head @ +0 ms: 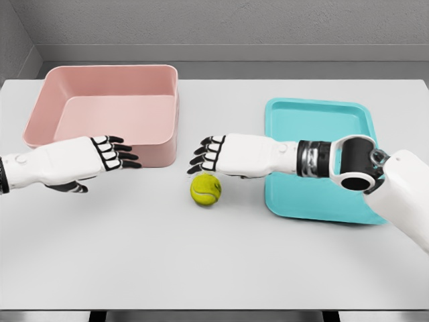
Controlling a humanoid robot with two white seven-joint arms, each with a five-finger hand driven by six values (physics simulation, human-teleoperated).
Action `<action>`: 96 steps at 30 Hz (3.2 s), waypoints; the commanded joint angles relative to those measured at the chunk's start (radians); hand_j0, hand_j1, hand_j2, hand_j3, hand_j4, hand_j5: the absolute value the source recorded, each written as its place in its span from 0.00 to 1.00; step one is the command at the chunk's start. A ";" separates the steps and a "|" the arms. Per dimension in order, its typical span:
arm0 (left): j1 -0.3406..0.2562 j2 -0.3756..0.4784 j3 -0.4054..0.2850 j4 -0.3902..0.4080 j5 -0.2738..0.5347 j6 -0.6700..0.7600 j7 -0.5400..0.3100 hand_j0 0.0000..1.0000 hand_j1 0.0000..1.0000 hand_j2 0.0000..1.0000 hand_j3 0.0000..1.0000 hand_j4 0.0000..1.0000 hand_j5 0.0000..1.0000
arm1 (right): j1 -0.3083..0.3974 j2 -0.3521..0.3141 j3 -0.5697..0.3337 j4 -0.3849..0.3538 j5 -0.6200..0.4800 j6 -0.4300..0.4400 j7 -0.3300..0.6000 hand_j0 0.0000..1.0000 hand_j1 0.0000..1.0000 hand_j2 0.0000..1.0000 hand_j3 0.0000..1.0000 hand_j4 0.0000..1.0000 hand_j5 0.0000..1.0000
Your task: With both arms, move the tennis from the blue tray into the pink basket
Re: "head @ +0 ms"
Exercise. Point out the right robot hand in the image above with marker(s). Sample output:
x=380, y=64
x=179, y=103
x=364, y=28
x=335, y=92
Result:
x=241, y=155

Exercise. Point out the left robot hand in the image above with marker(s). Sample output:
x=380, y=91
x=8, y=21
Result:
x=75, y=157

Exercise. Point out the yellow-green tennis ball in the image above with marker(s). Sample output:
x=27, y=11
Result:
x=205, y=190

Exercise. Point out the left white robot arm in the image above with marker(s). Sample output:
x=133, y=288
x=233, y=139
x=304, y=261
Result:
x=21, y=167

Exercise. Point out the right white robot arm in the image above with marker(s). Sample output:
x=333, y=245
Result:
x=352, y=164

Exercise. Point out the pink plastic basket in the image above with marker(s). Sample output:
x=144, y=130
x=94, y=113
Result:
x=107, y=104

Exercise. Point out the blue plastic tray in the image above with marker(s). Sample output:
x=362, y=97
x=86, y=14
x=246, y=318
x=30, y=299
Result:
x=318, y=124

